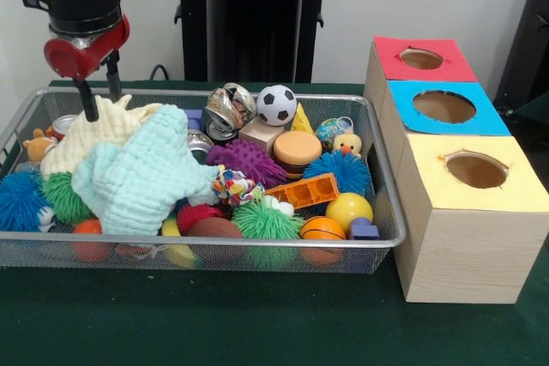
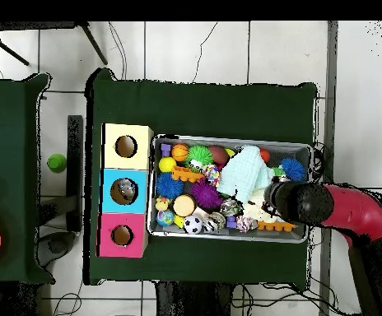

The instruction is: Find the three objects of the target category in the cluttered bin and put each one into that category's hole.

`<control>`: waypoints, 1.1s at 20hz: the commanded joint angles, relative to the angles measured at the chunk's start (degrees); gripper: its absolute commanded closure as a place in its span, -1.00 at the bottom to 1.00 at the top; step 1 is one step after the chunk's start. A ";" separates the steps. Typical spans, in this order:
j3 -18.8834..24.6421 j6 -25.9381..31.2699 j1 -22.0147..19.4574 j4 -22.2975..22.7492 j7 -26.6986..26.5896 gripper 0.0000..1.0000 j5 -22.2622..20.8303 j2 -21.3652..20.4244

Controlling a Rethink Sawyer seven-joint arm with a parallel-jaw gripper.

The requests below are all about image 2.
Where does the colourful rope knot toy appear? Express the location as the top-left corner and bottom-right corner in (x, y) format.
(201, 163), (222, 188)

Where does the mint green waffle cloth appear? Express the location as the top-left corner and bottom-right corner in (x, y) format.
(217, 145), (275, 203)

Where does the clear plastic water bottle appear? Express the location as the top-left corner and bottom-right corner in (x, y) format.
(115, 178), (138, 202)

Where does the cream waffle cloth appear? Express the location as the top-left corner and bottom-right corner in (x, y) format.
(242, 188), (279, 224)

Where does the shallow mesh bin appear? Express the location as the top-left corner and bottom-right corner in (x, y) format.
(146, 133), (314, 244)

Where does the wooden box with three holes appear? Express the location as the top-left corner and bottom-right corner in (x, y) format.
(96, 123), (155, 258)

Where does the orange building brick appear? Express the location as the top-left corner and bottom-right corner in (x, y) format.
(170, 165), (207, 184)

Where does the green spiky ball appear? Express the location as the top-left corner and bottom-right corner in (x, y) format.
(184, 145), (215, 174)

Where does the purple spiky ball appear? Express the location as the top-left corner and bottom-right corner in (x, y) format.
(189, 179), (224, 211)

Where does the small orange basketball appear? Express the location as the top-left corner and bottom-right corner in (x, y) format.
(170, 143), (189, 162)

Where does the yellow ball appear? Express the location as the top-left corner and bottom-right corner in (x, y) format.
(158, 156), (178, 174)

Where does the orange foam disc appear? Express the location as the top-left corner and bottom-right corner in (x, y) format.
(172, 194), (197, 218)

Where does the dark green table cloth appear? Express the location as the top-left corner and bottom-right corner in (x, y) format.
(83, 67), (318, 286)

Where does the black upright panel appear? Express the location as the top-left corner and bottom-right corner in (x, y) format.
(66, 114), (84, 233)

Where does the grey stand base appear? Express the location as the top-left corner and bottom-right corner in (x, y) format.
(36, 230), (77, 268)

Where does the green cloth side table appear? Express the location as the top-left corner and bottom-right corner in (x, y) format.
(0, 72), (56, 286)

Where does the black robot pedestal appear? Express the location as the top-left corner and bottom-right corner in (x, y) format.
(154, 281), (236, 316)

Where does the black metal frame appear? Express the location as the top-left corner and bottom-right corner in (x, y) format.
(0, 21), (109, 67)

